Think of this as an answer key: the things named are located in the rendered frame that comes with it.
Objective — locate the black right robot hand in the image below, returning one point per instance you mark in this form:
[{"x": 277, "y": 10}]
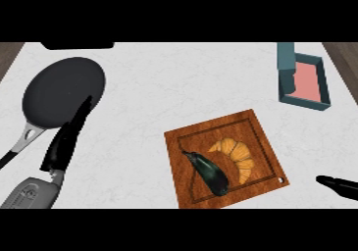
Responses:
[{"x": 343, "y": 187}]

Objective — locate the black appliance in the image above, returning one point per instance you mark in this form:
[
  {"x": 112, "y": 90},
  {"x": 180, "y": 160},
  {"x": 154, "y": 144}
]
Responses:
[{"x": 77, "y": 45}]

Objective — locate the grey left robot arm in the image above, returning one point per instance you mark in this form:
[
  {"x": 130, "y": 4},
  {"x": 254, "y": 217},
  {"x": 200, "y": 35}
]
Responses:
[{"x": 28, "y": 194}]

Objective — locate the dark grey frying pan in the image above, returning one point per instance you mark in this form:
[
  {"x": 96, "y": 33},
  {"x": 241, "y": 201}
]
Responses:
[{"x": 59, "y": 94}]

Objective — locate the dark green eggplant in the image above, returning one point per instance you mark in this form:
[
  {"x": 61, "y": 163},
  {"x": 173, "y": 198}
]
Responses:
[{"x": 210, "y": 175}]

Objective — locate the brown wooden cutting board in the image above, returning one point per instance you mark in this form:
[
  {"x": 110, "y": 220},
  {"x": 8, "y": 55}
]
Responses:
[{"x": 225, "y": 160}]

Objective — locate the golden croissant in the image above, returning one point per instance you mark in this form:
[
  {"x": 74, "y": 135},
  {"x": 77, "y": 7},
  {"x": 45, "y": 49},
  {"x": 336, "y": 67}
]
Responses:
[{"x": 238, "y": 155}]

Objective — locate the teal box with pink inside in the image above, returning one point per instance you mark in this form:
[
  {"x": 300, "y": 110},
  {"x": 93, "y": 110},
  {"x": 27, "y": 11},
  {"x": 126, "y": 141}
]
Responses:
[{"x": 306, "y": 80}]

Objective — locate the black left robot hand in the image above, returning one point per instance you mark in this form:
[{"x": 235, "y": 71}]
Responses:
[{"x": 65, "y": 140}]

